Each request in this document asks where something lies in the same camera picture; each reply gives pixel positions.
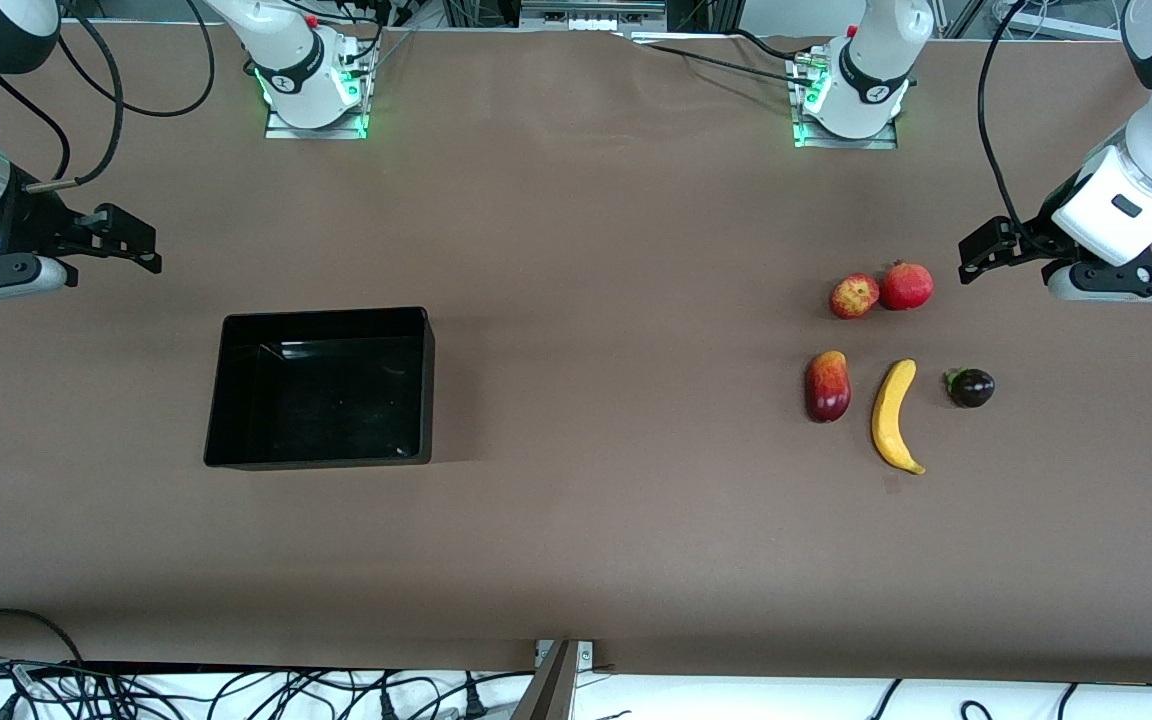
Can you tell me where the red yellow mango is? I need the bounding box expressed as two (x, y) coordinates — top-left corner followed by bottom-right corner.
(804, 350), (853, 424)

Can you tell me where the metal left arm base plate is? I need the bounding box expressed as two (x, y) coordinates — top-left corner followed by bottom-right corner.
(791, 55), (900, 151)

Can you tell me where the red pomegranate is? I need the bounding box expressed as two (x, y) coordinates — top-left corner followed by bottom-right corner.
(879, 259), (935, 312)

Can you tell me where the long black table cable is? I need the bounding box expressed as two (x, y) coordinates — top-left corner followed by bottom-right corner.
(626, 36), (817, 87)

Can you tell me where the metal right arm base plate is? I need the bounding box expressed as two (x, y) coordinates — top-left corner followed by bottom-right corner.
(264, 40), (370, 140)

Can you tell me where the red yellow apple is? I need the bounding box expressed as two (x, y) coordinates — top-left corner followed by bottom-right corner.
(829, 273), (881, 321)

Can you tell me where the dark purple eggplant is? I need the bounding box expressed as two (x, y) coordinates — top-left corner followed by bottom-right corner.
(943, 367), (996, 409)

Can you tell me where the small metal bracket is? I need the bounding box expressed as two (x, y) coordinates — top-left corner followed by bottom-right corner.
(534, 640), (595, 669)

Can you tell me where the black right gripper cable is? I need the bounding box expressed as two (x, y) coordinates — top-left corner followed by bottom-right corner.
(24, 0), (127, 193)

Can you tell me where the grey metal beam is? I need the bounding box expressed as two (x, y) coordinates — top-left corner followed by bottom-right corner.
(509, 640), (578, 720)

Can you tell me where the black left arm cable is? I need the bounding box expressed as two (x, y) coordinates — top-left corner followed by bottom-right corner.
(976, 0), (1032, 233)

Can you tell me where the black plastic box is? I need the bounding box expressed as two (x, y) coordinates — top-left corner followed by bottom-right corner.
(203, 306), (435, 471)

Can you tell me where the white power strip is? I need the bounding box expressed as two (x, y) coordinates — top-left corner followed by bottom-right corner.
(521, 0), (668, 33)

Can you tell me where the black thin cable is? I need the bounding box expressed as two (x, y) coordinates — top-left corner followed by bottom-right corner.
(0, 72), (72, 183)

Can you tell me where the short black table cable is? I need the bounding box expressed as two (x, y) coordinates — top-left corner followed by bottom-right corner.
(729, 28), (802, 63)

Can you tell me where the yellow banana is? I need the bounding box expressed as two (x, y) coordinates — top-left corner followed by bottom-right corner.
(870, 359), (928, 476)

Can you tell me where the black looping cable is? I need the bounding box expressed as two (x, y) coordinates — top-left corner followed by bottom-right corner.
(56, 0), (217, 118)

